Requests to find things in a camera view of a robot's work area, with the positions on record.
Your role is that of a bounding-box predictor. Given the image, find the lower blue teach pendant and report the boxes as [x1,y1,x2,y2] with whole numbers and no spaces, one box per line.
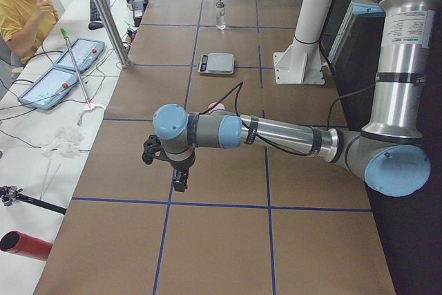
[18,67,78,111]

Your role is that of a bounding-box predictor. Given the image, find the white plastic hook piece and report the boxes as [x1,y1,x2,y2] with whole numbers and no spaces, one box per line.
[77,103,106,126]

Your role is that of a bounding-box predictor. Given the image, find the clear glass sauce bottle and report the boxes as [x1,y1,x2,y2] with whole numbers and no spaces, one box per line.
[215,0,226,30]

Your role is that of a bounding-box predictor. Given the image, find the white mounting pillar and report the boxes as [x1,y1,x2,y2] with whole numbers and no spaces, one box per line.
[273,0,332,85]

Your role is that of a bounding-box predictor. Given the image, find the silver digital kitchen scale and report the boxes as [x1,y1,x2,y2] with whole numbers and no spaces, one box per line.
[198,53,234,75]

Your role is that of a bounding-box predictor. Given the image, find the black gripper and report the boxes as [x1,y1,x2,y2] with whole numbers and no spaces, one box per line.
[169,155,195,191]

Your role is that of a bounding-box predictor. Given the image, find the pink plastic cup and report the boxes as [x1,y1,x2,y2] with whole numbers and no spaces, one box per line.
[208,102,225,112]

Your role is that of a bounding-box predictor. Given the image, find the blue teach pendant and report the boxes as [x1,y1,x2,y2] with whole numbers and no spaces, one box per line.
[18,67,78,111]
[54,38,105,73]

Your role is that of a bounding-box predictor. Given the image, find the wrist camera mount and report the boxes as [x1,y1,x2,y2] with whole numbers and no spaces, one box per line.
[142,134,162,165]

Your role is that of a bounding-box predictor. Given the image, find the white tweezers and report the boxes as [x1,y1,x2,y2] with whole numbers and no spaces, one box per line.
[39,160,61,199]

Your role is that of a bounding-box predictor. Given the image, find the black keyboard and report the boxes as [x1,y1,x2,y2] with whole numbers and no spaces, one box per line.
[89,0,111,21]

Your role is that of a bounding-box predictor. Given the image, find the upper blue teach pendant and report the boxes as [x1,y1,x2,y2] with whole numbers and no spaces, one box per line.
[54,38,105,73]

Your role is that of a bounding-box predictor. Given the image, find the metal rod green tip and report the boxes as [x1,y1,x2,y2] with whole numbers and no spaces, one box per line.
[60,28,91,111]

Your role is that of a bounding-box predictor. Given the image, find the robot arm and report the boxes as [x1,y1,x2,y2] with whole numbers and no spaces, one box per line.
[142,0,441,197]

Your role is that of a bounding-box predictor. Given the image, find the aluminium frame post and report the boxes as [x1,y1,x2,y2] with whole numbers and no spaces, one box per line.
[93,0,130,68]

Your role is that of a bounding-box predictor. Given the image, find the crumpled white tissue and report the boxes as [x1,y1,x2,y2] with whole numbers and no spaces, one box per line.
[41,126,84,158]

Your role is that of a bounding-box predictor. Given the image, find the black tripod leg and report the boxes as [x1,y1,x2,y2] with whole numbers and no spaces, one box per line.
[1,186,67,215]

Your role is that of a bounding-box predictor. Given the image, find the black computer mouse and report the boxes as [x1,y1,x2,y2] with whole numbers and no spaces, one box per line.
[88,21,104,30]

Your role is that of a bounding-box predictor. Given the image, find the red cylinder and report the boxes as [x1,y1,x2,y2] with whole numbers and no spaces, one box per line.
[1,231,52,261]

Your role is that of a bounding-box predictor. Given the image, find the person in yellow shirt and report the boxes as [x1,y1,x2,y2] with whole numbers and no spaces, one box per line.
[1,0,59,64]

